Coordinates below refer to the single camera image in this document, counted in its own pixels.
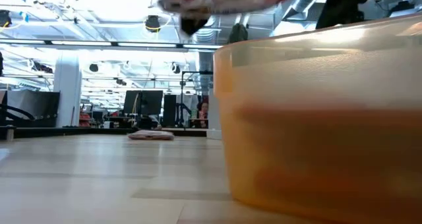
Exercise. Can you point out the dark grey partition panel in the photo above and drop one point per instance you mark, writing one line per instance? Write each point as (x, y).
(39, 107)

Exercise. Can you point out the black round hanging device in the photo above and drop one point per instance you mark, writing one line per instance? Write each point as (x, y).
(152, 22)

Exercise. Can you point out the black ceiling spotlight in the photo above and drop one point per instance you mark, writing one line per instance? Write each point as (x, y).
(176, 68)
(120, 82)
(94, 67)

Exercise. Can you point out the silver spiral ventilation duct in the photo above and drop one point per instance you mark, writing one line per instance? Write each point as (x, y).
(305, 1)
(206, 36)

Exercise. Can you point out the white square pillar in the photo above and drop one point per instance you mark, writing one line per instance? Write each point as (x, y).
(67, 92)

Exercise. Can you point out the black computer monitor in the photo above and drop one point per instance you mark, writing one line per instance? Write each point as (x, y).
(132, 102)
(151, 102)

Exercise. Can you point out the black upright panel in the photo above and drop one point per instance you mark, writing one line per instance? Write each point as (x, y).
(169, 110)

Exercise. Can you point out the long ceiling light strip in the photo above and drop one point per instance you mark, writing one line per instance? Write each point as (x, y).
(99, 43)

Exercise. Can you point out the person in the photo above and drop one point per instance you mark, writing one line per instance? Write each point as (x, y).
(203, 112)

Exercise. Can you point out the orange translucent plastic basket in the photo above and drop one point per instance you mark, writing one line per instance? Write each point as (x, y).
(313, 135)

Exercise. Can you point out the black metal frame stand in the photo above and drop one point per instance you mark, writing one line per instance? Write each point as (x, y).
(182, 95)

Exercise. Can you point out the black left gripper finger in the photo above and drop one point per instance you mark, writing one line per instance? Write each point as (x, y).
(194, 24)

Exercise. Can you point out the red white popcorn bag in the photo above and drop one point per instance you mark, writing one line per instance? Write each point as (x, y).
(151, 135)
(224, 3)

